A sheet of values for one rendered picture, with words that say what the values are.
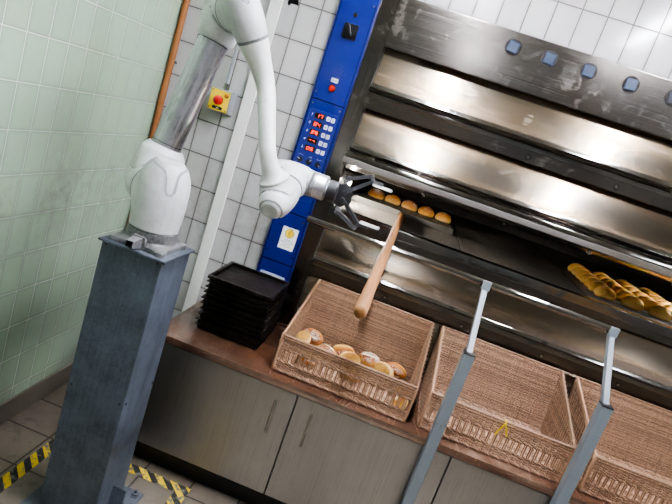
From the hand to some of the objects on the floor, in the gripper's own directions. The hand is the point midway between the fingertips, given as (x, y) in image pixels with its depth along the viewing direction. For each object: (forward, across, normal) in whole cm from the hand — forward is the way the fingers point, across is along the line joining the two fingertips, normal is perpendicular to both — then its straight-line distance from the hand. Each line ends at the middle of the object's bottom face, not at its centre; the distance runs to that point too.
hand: (382, 209), depth 195 cm
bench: (+54, +131, -26) cm, 144 cm away
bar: (+37, +131, -5) cm, 136 cm away
